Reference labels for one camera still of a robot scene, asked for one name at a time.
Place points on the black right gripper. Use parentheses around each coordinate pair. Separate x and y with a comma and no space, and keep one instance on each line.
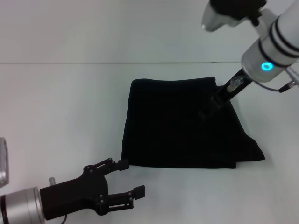
(227,93)

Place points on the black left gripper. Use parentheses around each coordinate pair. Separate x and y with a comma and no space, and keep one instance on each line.
(74,191)

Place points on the black shirt with FREE print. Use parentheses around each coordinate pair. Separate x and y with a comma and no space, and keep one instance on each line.
(177,126)

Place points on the silver plug connector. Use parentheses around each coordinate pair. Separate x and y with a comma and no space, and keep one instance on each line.
(234,85)
(52,181)

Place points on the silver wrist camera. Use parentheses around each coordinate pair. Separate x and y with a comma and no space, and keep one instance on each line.
(224,14)
(4,161)

